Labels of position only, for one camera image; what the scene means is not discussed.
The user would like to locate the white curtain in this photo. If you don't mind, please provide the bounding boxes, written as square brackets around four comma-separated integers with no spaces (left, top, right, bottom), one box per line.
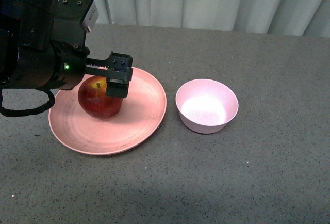
[95,0,329,37]

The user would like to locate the red apple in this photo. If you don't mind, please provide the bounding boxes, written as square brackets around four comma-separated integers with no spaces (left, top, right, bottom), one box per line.
[78,76,123,120]

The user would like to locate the pink bowl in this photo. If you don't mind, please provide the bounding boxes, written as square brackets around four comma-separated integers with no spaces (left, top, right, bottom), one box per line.
[175,79,239,134]

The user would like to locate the pink plate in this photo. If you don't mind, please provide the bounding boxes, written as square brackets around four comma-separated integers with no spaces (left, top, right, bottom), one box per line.
[48,68,167,155]

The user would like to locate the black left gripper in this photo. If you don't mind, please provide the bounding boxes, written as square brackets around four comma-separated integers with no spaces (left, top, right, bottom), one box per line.
[15,0,134,99]

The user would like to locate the black cable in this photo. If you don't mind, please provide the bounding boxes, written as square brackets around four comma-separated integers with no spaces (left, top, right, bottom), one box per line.
[0,87,56,118]

